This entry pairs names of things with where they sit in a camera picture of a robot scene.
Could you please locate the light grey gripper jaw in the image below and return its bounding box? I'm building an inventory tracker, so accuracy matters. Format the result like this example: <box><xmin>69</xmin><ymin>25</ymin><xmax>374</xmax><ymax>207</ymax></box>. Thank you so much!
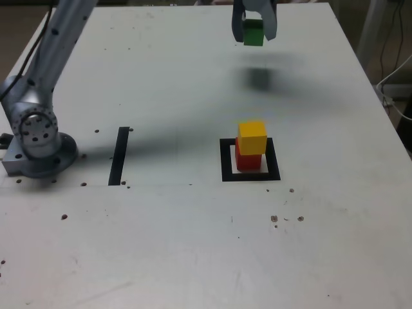
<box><xmin>246</xmin><ymin>0</ymin><xmax>279</xmax><ymax>42</ymax></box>

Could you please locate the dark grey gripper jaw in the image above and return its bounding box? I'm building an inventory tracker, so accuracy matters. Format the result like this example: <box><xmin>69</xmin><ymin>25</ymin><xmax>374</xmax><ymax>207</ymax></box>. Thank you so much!
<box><xmin>231</xmin><ymin>0</ymin><xmax>248</xmax><ymax>43</ymax></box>

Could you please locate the green cube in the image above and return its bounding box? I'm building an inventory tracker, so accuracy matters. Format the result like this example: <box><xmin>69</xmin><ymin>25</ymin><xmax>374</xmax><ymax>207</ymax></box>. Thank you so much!
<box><xmin>243</xmin><ymin>18</ymin><xmax>265</xmax><ymax>47</ymax></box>

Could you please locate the yellow cube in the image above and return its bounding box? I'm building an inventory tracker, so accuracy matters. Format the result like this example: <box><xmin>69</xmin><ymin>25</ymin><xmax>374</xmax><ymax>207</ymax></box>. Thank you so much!
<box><xmin>237</xmin><ymin>120</ymin><xmax>268</xmax><ymax>155</ymax></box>

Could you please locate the red cube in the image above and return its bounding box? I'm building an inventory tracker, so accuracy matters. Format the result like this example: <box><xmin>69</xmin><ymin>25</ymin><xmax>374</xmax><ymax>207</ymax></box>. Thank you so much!
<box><xmin>234</xmin><ymin>137</ymin><xmax>262</xmax><ymax>172</ymax></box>

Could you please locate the black tape square outline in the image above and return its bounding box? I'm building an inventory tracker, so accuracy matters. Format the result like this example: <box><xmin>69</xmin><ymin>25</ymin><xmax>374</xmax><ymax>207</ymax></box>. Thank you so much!
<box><xmin>219</xmin><ymin>137</ymin><xmax>281</xmax><ymax>183</ymax></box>

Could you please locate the black tape strip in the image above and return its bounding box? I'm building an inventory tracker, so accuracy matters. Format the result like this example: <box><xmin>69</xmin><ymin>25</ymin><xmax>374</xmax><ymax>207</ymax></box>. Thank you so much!
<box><xmin>108</xmin><ymin>126</ymin><xmax>130</xmax><ymax>187</ymax></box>

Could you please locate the white furniture frame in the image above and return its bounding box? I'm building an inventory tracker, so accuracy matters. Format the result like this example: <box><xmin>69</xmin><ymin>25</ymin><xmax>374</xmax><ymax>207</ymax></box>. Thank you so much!
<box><xmin>355</xmin><ymin>0</ymin><xmax>398</xmax><ymax>80</ymax></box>

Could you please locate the thin black cable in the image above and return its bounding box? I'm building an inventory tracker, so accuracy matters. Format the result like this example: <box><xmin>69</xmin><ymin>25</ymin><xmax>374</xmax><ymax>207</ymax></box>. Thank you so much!
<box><xmin>379</xmin><ymin>0</ymin><xmax>407</xmax><ymax>81</ymax></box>

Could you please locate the white cable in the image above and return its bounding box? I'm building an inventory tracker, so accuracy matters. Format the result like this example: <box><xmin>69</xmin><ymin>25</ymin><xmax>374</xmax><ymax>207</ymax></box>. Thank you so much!
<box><xmin>375</xmin><ymin>53</ymin><xmax>412</xmax><ymax>122</ymax></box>

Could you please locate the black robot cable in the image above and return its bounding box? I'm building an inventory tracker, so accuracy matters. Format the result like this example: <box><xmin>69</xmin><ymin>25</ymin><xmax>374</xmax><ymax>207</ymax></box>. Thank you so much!
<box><xmin>0</xmin><ymin>0</ymin><xmax>55</xmax><ymax>100</ymax></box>

